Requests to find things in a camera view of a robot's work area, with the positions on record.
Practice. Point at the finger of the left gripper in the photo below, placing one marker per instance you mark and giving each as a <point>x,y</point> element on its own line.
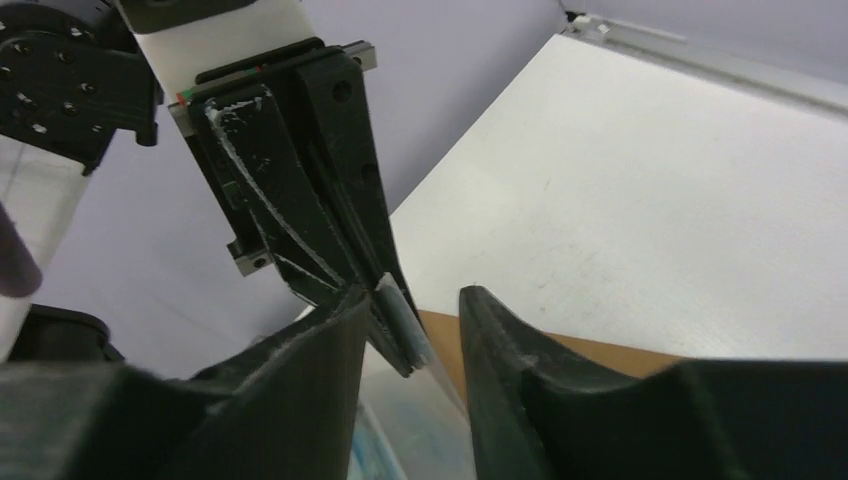
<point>341,155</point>

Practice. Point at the brown backing board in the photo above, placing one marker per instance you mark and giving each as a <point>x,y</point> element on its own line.
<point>443,331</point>

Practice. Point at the clear acrylic sheet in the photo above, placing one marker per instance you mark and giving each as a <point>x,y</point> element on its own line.
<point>411,424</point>

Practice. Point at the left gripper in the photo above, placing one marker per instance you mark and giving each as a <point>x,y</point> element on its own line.
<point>226,69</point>

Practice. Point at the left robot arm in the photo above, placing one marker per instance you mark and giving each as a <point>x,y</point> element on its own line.
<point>72,76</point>

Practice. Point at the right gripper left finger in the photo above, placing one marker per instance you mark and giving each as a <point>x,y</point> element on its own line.
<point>72,408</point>

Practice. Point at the aluminium front rail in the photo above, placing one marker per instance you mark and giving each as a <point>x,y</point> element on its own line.
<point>681,52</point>

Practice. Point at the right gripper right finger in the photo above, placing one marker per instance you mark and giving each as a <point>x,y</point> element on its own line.
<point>548,415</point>

